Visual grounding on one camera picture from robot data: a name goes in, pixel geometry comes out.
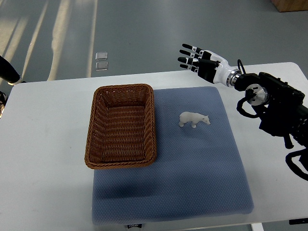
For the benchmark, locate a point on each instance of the wooden box corner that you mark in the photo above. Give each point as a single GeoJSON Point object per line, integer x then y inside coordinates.
{"type": "Point", "coordinates": [290, 5]}

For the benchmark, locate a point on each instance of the white bear figurine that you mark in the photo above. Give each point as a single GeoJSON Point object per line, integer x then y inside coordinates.
{"type": "Point", "coordinates": [194, 118]}

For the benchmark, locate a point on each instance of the black table control panel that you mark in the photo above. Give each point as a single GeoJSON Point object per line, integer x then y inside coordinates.
{"type": "Point", "coordinates": [298, 221]}

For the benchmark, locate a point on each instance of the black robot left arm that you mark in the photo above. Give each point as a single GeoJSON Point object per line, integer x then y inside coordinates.
{"type": "Point", "coordinates": [8, 73]}

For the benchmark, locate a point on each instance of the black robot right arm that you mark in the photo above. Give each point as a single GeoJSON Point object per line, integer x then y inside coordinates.
{"type": "Point", "coordinates": [280, 109]}

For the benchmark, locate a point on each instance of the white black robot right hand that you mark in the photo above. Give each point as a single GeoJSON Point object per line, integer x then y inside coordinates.
{"type": "Point", "coordinates": [208, 65]}

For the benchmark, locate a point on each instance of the blue padded mat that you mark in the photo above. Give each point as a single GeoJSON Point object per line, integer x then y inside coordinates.
{"type": "Point", "coordinates": [198, 171]}

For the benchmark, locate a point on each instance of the upper floor socket plate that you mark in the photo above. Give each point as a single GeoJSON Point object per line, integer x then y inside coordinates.
{"type": "Point", "coordinates": [103, 55]}

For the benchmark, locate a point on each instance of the lower floor socket plate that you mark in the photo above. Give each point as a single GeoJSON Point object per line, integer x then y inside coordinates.
{"type": "Point", "coordinates": [101, 65]}

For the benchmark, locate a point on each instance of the floor socket plate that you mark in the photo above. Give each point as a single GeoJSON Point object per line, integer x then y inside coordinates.
{"type": "Point", "coordinates": [101, 65]}
{"type": "Point", "coordinates": [103, 55]}

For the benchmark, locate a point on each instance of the brown wicker basket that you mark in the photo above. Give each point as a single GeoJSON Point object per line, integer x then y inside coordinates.
{"type": "Point", "coordinates": [121, 130]}

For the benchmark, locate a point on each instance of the black label tag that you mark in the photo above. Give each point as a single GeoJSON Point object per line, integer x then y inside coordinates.
{"type": "Point", "coordinates": [134, 226]}

